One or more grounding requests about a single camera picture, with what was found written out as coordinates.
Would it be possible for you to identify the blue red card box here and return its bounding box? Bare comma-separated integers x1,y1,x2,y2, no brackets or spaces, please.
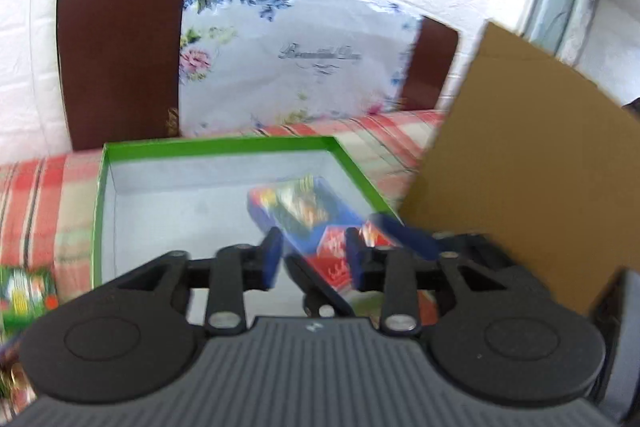
246,174,442,323

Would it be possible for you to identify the green card box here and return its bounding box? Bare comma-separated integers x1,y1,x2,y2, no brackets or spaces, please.
0,265,60,337

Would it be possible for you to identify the green cardboard box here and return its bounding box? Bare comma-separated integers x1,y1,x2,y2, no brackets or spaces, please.
92,136,390,285

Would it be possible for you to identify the brown cardboard sheet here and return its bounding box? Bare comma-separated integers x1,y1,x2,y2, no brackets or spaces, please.
399,23,639,313

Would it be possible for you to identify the red plaid bed sheet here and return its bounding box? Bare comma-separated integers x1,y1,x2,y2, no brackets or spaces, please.
0,108,446,417

